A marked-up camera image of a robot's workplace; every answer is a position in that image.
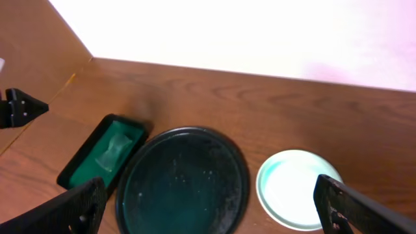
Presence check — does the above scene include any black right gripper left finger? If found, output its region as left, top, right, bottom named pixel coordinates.
left=1, top=177, right=107, bottom=234

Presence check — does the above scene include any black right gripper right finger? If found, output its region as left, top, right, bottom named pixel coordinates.
left=313, top=174, right=415, bottom=234

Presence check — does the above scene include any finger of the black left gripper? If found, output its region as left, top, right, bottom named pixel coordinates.
left=1, top=88, right=49, bottom=129

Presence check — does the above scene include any pale green plate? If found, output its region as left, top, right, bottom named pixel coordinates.
left=255, top=149, right=343, bottom=231

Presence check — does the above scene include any dark green rectangular tray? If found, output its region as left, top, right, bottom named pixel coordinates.
left=57, top=114, right=151, bottom=195

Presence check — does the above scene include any round black tray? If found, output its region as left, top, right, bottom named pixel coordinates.
left=115, top=127, right=250, bottom=233

